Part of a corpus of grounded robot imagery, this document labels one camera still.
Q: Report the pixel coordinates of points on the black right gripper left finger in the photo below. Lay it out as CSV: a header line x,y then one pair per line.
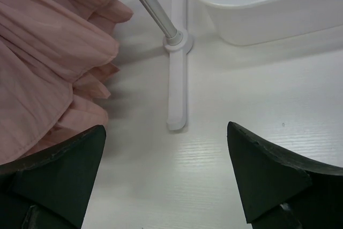
x,y
52,188

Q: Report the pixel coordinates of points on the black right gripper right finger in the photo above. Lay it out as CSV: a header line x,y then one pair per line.
x,y
280,188

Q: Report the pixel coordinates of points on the dusty pink pleated skirt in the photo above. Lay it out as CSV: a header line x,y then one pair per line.
x,y
56,56

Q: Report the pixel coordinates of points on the white clothes rack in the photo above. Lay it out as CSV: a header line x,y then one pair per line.
x,y
177,42

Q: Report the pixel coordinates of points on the white plastic basket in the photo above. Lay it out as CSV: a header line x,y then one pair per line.
x,y
249,22

